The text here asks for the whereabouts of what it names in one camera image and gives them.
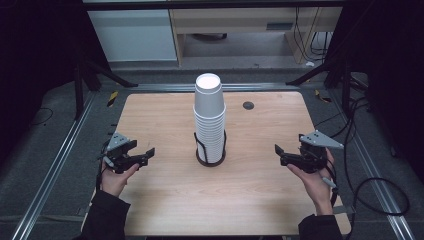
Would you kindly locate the black round table grommet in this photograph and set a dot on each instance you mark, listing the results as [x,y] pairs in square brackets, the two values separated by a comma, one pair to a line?
[248,105]

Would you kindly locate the person's right hand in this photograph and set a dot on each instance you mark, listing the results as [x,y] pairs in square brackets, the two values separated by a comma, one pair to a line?
[318,190]

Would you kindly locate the aluminium floor rail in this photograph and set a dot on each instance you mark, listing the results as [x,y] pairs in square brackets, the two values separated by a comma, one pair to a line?
[50,176]
[376,183]

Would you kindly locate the black cup holder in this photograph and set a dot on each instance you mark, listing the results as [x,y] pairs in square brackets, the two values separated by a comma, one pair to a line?
[210,162]

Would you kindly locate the white cabinet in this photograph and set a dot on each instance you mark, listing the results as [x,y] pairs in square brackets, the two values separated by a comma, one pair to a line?
[133,35]

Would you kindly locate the black metal stand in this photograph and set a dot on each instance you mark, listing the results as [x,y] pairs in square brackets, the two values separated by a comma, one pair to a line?
[346,86]
[79,90]

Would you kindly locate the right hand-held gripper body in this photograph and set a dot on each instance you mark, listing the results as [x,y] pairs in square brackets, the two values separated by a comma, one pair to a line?
[313,156]

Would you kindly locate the yellow black tape strip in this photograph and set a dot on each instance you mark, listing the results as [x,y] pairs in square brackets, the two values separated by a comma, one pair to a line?
[321,96]
[112,98]

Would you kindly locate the dark curtain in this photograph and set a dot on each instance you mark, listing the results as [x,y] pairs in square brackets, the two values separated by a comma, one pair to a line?
[390,50]
[33,50]

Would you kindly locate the stack of white paper cups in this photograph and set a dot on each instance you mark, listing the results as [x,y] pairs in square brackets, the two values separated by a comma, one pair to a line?
[209,110]

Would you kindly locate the grey tape piece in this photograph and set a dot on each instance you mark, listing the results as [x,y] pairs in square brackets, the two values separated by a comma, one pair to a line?
[82,211]
[345,209]

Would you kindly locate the light wooden desk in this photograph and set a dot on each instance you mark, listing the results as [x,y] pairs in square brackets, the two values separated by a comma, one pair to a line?
[233,18]

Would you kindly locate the person's left hand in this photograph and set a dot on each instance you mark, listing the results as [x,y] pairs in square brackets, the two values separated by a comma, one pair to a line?
[115,183]

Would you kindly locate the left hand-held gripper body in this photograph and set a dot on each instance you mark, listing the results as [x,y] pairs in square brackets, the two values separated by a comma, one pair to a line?
[116,143]

